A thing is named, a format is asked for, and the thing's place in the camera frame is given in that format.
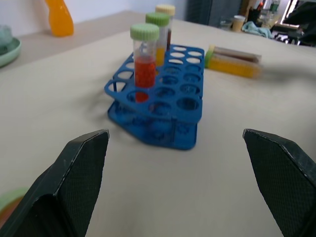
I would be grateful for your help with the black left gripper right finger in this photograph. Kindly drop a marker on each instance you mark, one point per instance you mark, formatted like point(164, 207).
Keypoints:
point(284, 182)

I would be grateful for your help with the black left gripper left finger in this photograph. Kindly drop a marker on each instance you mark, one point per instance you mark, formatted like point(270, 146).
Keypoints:
point(61, 187)

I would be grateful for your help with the green-capped tube with red liquid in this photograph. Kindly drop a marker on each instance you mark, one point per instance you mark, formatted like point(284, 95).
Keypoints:
point(144, 59)
point(10, 200)

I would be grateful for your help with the green-capped tube with yellow liquid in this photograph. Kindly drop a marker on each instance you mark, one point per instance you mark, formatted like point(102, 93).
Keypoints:
point(160, 37)
point(232, 65)

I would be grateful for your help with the blue test tube rack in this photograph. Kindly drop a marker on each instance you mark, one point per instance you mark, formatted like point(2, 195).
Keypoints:
point(160, 98)

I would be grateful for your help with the cream-capped tube with brown liquid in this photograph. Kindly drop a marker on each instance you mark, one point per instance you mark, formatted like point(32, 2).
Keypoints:
point(168, 27)
point(234, 53)

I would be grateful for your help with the light green plate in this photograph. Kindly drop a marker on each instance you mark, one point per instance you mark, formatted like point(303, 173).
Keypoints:
point(7, 53)

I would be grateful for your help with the teal cloth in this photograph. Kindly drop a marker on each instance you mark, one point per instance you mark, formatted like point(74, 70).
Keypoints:
point(258, 29)

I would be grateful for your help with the black office chair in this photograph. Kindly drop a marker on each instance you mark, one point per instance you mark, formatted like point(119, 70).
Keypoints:
point(300, 24)

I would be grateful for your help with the cup with white lid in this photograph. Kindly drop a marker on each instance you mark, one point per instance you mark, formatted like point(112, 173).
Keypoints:
point(238, 22)

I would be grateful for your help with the orange plastic bottle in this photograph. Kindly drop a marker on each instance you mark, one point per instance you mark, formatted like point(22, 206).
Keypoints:
point(60, 17)

